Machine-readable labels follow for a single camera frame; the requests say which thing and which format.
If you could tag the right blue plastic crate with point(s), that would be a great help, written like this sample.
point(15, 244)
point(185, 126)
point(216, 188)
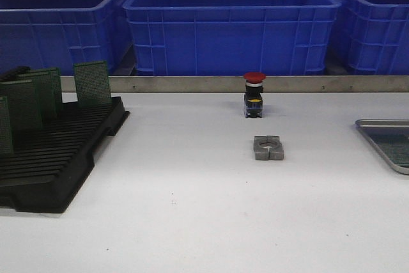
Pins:
point(370, 37)

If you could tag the centre blue plastic crate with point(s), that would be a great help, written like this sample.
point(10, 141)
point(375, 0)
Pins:
point(230, 37)

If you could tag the edge green circuit board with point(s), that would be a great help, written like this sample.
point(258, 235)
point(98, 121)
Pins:
point(6, 130)

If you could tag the red emergency stop button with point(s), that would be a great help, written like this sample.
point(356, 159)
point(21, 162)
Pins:
point(253, 100)

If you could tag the grey metal clamp block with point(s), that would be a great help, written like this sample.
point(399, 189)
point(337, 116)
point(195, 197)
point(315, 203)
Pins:
point(268, 148)

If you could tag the black slotted board rack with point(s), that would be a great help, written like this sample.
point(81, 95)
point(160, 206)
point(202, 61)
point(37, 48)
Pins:
point(49, 166)

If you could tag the blue plastic crate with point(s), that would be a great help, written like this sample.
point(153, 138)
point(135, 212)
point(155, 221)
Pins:
point(370, 37)
point(60, 33)
point(230, 37)

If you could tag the left blue plastic crate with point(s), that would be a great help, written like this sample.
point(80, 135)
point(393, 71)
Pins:
point(60, 33)

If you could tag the silver metal tray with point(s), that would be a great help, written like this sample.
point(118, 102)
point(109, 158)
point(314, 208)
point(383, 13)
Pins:
point(361, 124)

